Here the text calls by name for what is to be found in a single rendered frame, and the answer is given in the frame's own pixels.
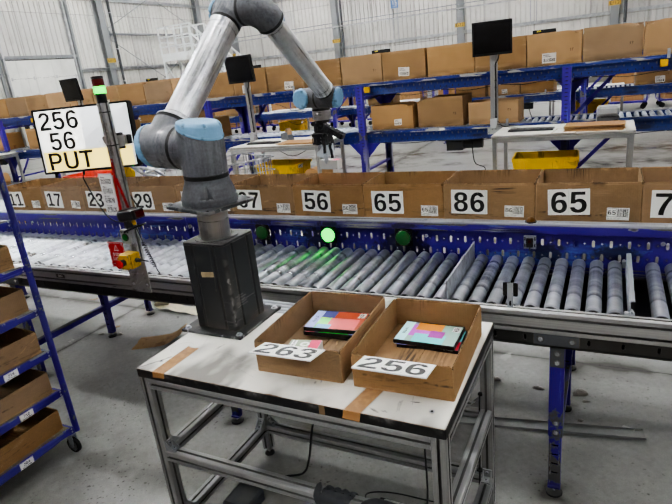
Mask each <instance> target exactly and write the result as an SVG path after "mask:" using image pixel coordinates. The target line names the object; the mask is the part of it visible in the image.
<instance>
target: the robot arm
mask: <svg viewBox="0 0 672 504"><path fill-rule="evenodd" d="M208 12H209V14H208V16H209V22H208V24H207V26H206V28H205V30H204V32H203V34H202V36H201V38H200V40H199V42H198V44H197V46H196V48H195V50H194V52H193V54H192V56H191V58H190V60H189V62H188V64H187V66H186V68H185V70H184V72H183V74H182V76H181V78H180V80H179V82H178V84H177V86H176V88H175V90H174V92H173V94H172V96H171V98H170V100H169V102H168V104H167V106H166V108H165V110H161V111H158V112H157V113H156V115H155V117H154V119H153V121H152V123H151V124H146V125H143V126H141V127H140V128H139V129H138V130H137V132H136V135H135V136H134V149H135V152H136V154H137V156H138V158H139V159H140V160H141V161H142V162H143V163H144V164H145V165H147V166H150V167H154V168H158V169H160V168H164V169H178V170H182V171H183V177H184V186H183V191H182V197H181V203H182V206H183V207H185V208H190V209H206V208H215V207H220V206H225V205H228V204H231V203H234V202H235V201H237V200H238V192H237V190H236V188H235V186H234V184H233V183H232V181H231V179H230V176H229V169H228V162H227V155H226V147H225V140H224V132H223V129H222V124H221V122H220V121H218V120H216V119H211V118H198V116H199V114H200V112H201V110H202V108H203V106H204V104H205V102H206V99H207V97H208V95H209V93H210V91H211V89H212V87H213V85H214V83H215V80H216V78H217V76H218V74H219V72H220V70H221V68H222V66H223V64H224V61H225V59H226V57H227V55H228V53H229V51H230V49H231V47H232V44H233V42H234V40H235V38H236V37H237V35H238V34H239V32H240V29H241V28H242V27H244V26H251V27H254V28H255V29H257V30H258V31H259V33H260V34H262V35H267V36H268V37H269V39H270V40H271V41H272V42H273V43H274V45H275V46H276V47H277V48H278V50H279V51H280V52H281V53H282V55H283V56H284V57H285V58H286V59H287V61H288V62H289V63H290V64H291V66H292V67H293V68H294V69H295V70H296V72H297V73H298V74H299V75H300V77H301V78H302V79H303V80H304V82H305V83H306V84H307V85H308V86H309V88H303V89H302V88H300V89H298V90H296V91H295V92H294V94H293V103H294V105H295V106H296V107H297V108H298V109H305V108H312V115H313V120H316V121H312V124H314V133H313V134H311V135H312V143H313V145H321V144H322V145H321V149H320V151H319V152H317V156H318V157H322V158H324V160H325V164H327V163H328V161H329V158H328V156H329V155H331V158H334V154H335V145H334V139H333V136H335V137H337V138H338V139H343V138H345V135H346V133H344V132H343V131H340V130H338V129H337V128H335V127H333V126H331V125H329V124H326V123H327V122H330V120H329V119H330V118H331V111H330V108H338V107H340V106H341V105H342V102H343V91H342V89H341V88H340V87H334V86H333V84H332V83H331V82H330V81H329V80H328V79H327V77H326V76H325V75H324V73H323V72H322V71H321V69H320V68H319V67H318V65H317V64H316V63H315V61H314V60H313V59H312V57H311V56H310V55H309V53H308V52H307V51H306V49H305V48H304V47H303V45H302V44H301V43H300V41H299V40H298V39H297V37H296V36H295V35H294V33H293V32H292V31H291V29H290V28H289V27H288V25H287V24H286V23H285V21H284V14H283V12H282V11H281V9H280V8H279V7H278V6H277V5H276V4H275V3H274V2H272V1H271V0H212V1H211V3H210V5H209V8H208ZM313 139H314V142H313Z"/></svg>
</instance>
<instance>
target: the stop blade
mask: <svg viewBox="0 0 672 504"><path fill-rule="evenodd" d="M474 261H475V242H473V243H472V244H471V246H470V247H469V248H468V250H467V251H466V253H465V254H464V256H463V257H462V258H461V260H460V261H459V263H458V264H457V266H456V267H455V269H454V270H453V271H452V273H451V274H450V276H449V277H448V279H447V280H446V294H447V300H450V299H451V297H452V296H453V294H454V292H455V291H456V289H457V288H458V286H459V285H460V283H461V281H462V280H463V278H464V277H465V275H466V273H467V272H468V270H469V269H470V267H471V265H472V264H473V262H474Z"/></svg>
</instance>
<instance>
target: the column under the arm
mask: <svg viewBox="0 0 672 504"><path fill-rule="evenodd" d="M230 231H231V235H230V236H229V237H226V238H223V239H219V240H211V241H204V240H201V239H200V234H199V235H197V236H195V237H193V238H190V239H188V240H186V241H184V242H183V247H184V252H185V257H186V262H187V267H188V272H189V277H190V282H191V287H192V291H193V295H194V301H195V306H196V311H197V316H198V319H196V320H195V321H193V322H192V323H190V324H189V325H187V326H186V327H184V328H183V329H182V332H188V333H195V334H202V335H208V336H215V337H222V338H228V339H235V340H242V339H243V338H245V337H246V336H247V335H248V334H250V333H251V332H252V331H253V330H255V329H256V328H257V327H258V326H260V325H261V324H262V323H263V322H265V321H266V320H267V319H268V318H270V317H271V316H272V315H274V314H275V313H276V312H277V311H279V310H280V309H281V306H276V305H264V304H263V298H262V295H261V286H260V280H259V273H258V267H257V261H256V255H255V248H254V242H253V236H252V231H251V229H232V228H230Z"/></svg>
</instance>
